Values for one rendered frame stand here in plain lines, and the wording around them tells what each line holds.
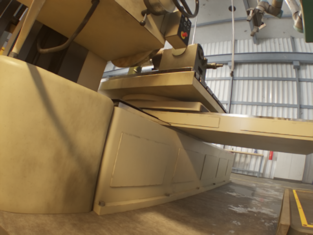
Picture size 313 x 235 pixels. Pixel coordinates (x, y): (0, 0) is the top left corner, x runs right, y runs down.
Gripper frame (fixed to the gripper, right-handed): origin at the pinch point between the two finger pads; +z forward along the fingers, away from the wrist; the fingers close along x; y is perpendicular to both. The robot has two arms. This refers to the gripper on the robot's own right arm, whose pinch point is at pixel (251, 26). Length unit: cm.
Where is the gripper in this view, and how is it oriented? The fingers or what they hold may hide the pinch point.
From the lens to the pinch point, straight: 123.7
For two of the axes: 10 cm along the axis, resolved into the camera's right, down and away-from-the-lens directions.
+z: -5.8, 8.1, 0.0
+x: 5.4, 3.9, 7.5
